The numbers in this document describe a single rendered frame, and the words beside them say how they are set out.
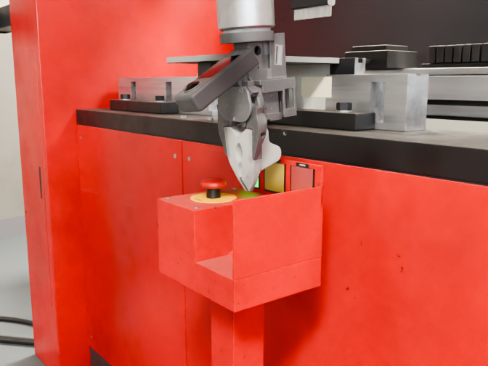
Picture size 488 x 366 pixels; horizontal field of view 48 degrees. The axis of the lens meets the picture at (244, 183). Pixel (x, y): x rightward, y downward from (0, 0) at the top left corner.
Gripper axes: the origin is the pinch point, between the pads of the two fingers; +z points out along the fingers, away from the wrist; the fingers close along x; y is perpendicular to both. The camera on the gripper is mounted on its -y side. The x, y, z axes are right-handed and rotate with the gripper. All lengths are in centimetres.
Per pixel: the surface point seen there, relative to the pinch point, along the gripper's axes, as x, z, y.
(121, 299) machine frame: 80, 49, 14
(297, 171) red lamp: -0.1, 0.1, 9.9
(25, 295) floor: 190, 83, 14
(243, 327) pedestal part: 2.2, 22.5, -0.3
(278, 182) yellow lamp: 4.1, 2.5, 9.7
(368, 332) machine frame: -6.9, 26.7, 17.3
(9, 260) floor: 247, 84, 22
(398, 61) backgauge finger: 17, -13, 56
